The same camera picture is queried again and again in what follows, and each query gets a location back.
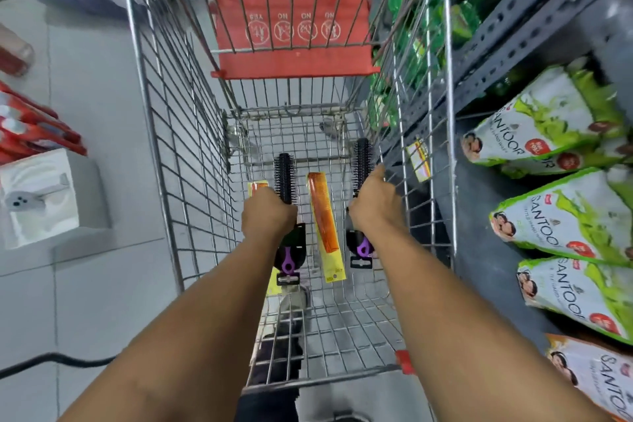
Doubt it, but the person's right hand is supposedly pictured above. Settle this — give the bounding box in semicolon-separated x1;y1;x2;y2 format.
348;164;409;240

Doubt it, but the person's left hand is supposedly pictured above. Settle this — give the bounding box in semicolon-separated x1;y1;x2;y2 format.
241;186;299;240

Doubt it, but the black round hairbrush purple handle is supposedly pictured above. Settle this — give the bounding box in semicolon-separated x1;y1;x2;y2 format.
273;153;307;287
345;138;376;269

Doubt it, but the person's left forearm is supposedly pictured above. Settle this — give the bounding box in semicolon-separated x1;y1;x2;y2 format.
57;231;297;422

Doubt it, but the person's right forearm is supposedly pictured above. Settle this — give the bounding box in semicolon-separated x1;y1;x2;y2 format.
363;224;614;422

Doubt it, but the orange comb in yellow packet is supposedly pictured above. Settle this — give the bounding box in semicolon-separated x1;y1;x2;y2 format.
306;171;347;284
247;180;284;297

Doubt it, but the yellow shelf price tag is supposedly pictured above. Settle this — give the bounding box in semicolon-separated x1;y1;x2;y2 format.
405;139;432;184

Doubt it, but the person's grey shoe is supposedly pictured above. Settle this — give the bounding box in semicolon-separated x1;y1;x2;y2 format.
279;285;313;324

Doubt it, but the red plastic cart seat flap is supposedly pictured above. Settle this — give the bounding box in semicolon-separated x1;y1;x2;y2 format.
210;0;381;80

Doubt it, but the person's dark trouser leg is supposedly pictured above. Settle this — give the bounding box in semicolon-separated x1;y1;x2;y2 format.
236;322;305;422

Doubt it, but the green white soap refill pouch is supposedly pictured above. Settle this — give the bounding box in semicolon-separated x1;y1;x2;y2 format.
489;168;633;267
461;65;630;168
516;256;633;346
499;137;633;178

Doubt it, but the pile of green packets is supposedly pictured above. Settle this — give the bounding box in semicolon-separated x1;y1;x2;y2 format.
368;0;483;132

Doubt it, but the white product box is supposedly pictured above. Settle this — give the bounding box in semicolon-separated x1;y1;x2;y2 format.
0;148;111;251

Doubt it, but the red white packet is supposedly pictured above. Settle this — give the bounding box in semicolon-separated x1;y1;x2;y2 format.
0;81;59;120
0;92;83;144
0;117;88;165

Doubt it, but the orange white soap refill pouch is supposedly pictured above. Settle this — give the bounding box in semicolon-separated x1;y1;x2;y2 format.
545;334;633;422

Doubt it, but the red white tube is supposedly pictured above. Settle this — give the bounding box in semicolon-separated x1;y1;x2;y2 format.
0;23;36;77

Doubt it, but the metal wire shopping cart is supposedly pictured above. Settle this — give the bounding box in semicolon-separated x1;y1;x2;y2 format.
117;0;459;396

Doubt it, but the black cable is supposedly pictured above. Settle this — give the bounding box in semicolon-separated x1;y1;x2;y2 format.
0;352;117;381

